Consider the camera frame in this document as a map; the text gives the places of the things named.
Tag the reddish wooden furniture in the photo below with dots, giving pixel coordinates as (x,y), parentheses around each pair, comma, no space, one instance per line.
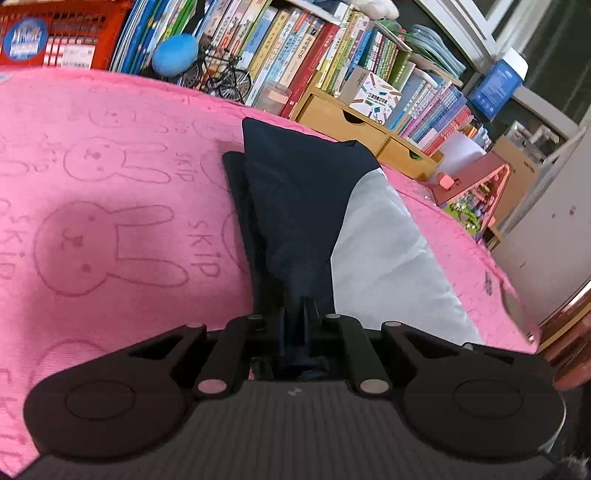
(570,350)

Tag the red plastic basket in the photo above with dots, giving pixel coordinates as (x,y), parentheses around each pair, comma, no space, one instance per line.
(64,32)

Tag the black model bicycle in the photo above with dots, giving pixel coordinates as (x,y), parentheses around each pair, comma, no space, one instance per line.
(228,83)

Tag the blue egg-shaped toy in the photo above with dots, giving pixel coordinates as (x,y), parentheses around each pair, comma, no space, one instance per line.
(175,54)

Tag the white and navy jacket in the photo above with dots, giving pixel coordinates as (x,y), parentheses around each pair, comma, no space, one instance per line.
(300,207)

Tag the brown cardboard box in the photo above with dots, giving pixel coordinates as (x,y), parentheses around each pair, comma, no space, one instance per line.
(519,175)

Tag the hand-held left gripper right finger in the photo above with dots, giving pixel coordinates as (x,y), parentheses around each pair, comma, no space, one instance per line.
(344,337)

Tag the pink bunny plush toy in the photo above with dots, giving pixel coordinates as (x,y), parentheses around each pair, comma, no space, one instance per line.
(376,7)

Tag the tall blue box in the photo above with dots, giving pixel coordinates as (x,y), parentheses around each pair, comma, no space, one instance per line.
(496,85)

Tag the row of colourful books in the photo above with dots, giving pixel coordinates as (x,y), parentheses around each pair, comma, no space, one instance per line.
(300,50)

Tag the pink rabbit-print blanket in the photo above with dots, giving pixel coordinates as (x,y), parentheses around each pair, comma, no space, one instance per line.
(115,184)

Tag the pink toy house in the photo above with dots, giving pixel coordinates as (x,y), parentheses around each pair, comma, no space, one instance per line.
(475,189)

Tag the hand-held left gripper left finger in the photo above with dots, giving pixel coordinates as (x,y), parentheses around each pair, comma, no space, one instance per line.
(244,337)

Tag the small printed white box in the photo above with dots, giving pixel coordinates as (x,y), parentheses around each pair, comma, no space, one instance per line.
(374,94)

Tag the wooden drawer organizer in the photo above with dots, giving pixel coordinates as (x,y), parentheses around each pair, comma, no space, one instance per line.
(332,122)

